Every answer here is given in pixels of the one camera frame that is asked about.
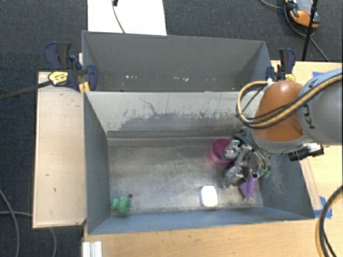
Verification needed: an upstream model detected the green toy animal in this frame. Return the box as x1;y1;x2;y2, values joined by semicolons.
110;193;134;217

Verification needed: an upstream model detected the magenta plastic cup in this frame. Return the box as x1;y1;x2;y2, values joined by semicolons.
208;138;233;166

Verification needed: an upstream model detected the purple pointed toy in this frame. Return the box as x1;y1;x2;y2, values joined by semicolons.
239;172;260;202

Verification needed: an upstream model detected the grey metal bin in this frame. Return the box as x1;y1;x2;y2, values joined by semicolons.
81;30;316;236

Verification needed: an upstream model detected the black cylinder on white bracket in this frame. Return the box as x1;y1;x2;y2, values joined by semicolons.
288;142;324;162

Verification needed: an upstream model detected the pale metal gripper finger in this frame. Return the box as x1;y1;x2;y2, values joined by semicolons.
221;166;244;189
223;139;241;160

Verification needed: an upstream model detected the white soap bar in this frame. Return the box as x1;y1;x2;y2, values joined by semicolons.
200;185;219;208

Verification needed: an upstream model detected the pale wood flat board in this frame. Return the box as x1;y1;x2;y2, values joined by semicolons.
32;71;88;229

